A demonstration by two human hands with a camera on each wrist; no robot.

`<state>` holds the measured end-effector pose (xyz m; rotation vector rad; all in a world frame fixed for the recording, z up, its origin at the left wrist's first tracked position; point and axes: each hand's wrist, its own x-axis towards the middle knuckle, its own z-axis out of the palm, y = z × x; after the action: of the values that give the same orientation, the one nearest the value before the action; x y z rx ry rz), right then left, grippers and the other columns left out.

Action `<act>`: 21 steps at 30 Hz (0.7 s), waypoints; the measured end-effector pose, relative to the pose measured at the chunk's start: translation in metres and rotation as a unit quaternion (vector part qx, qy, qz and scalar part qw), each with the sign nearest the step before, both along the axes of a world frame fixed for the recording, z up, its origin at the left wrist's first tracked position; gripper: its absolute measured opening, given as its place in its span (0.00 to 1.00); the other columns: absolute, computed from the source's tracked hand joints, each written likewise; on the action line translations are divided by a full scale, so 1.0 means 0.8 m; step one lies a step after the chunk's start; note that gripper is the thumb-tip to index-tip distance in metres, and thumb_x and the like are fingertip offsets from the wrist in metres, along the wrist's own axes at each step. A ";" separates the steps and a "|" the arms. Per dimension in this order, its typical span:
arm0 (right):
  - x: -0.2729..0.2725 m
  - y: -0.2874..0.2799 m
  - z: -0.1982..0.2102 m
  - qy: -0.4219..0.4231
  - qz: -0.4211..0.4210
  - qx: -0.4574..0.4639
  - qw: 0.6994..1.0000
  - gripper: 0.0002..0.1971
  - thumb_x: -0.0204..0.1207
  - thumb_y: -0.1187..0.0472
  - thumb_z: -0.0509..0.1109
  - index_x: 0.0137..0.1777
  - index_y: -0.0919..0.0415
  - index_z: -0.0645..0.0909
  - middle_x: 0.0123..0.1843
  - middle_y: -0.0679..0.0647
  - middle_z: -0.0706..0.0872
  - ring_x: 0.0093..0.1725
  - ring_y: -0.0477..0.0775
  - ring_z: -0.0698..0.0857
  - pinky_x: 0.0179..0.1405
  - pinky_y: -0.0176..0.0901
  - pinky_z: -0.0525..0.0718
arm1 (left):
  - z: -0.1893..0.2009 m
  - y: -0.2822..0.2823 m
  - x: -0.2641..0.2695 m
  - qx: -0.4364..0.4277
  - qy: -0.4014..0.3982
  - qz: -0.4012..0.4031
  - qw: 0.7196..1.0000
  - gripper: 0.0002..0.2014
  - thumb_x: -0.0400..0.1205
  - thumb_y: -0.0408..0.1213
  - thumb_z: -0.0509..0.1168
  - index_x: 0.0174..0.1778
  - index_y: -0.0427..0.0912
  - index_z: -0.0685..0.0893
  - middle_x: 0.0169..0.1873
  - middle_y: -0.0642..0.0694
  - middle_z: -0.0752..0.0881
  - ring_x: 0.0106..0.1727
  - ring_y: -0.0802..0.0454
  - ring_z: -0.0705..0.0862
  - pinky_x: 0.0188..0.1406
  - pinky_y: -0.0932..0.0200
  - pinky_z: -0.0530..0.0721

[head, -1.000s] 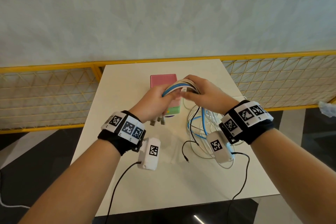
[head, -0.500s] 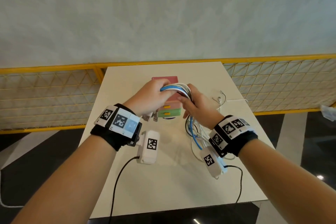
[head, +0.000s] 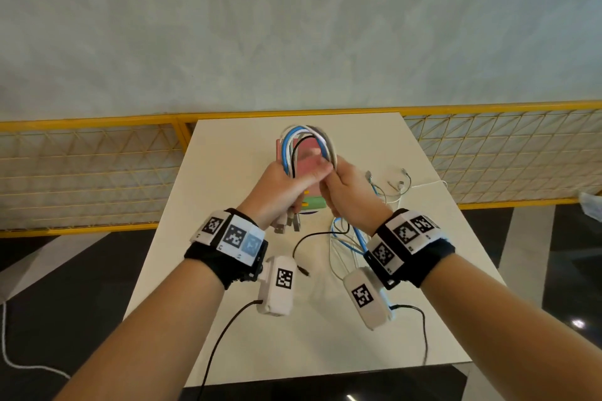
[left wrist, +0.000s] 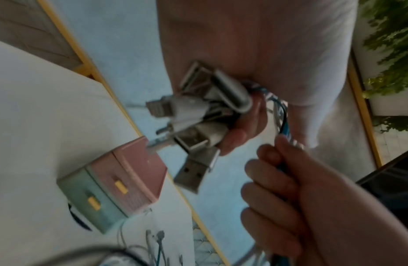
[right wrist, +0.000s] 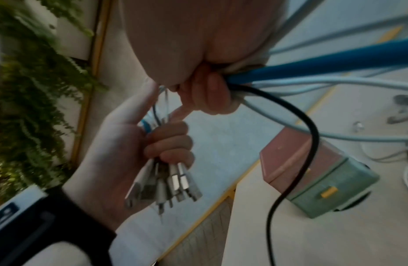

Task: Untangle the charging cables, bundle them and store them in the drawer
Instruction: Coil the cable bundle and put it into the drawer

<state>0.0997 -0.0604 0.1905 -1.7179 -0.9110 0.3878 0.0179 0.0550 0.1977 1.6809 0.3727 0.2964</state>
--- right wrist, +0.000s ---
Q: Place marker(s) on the pink and green drawer box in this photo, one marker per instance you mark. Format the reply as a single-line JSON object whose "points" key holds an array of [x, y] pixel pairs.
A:
{"points": [[322, 181]]}

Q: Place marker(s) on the yellow mesh fence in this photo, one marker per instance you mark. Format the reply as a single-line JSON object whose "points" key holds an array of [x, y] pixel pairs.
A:
{"points": [[203, 233]]}

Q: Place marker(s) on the white table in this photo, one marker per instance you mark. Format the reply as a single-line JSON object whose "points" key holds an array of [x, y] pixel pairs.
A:
{"points": [[355, 233]]}

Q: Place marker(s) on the green plants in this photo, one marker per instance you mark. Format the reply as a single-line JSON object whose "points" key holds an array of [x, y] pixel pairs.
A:
{"points": [[26, 104]]}

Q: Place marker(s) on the person's left hand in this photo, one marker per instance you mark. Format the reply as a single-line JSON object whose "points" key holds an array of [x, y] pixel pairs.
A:
{"points": [[115, 161]]}

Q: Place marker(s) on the person's right hand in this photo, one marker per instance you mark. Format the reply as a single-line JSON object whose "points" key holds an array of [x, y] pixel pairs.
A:
{"points": [[197, 39]]}

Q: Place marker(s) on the white planter box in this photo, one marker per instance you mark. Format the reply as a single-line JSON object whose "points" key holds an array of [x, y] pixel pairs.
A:
{"points": [[75, 44]]}

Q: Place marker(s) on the black marker wristband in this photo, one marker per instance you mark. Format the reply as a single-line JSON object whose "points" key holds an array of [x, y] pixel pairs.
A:
{"points": [[42, 226]]}

